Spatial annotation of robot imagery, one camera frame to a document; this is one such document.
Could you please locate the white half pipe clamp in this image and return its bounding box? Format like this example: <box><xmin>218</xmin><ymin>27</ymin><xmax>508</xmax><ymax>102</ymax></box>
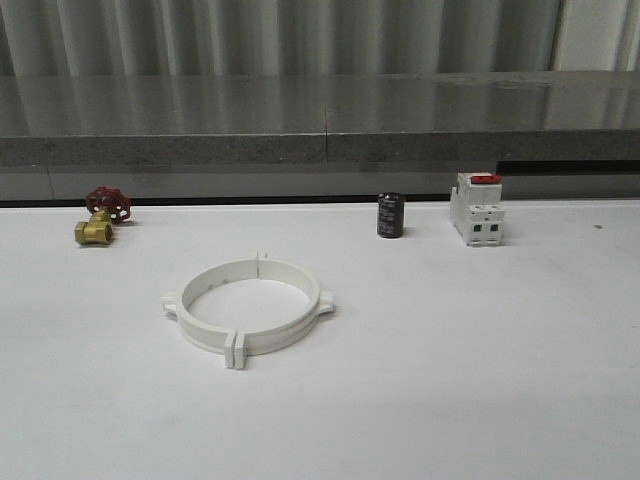
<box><xmin>232</xmin><ymin>257</ymin><xmax>334</xmax><ymax>369</ymax></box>
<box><xmin>161</xmin><ymin>255</ymin><xmax>261</xmax><ymax>370</ymax></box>

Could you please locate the black cylindrical capacitor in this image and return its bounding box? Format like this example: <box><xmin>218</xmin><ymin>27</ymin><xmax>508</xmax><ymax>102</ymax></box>
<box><xmin>377</xmin><ymin>192</ymin><xmax>405</xmax><ymax>239</ymax></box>

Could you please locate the brass valve red handwheel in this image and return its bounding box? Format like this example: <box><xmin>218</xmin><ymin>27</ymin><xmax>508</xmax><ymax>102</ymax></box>
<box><xmin>74</xmin><ymin>186</ymin><xmax>131</xmax><ymax>245</ymax></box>

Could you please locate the grey stone counter ledge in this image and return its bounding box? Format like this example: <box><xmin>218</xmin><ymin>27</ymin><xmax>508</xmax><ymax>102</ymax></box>
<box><xmin>1</xmin><ymin>72</ymin><xmax>639</xmax><ymax>205</ymax></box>

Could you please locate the white circuit breaker red switch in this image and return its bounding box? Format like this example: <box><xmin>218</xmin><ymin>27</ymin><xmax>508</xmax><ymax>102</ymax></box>
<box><xmin>450</xmin><ymin>172</ymin><xmax>505</xmax><ymax>247</ymax></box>

